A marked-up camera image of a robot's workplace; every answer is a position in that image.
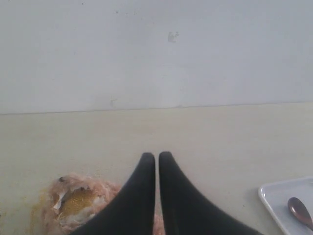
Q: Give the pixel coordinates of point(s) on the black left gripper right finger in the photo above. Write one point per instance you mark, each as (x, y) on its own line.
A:
(186, 211)

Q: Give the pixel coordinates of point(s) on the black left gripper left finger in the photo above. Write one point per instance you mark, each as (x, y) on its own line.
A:
(132, 210)

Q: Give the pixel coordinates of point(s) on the pink teddy bear striped sweater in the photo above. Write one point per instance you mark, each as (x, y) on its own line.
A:
(73, 200)

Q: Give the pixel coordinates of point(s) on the dark brown wooden spoon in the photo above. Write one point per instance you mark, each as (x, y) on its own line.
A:
(300, 212)

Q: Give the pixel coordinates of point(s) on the white rectangular tray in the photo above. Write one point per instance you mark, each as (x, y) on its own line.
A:
(275, 198)

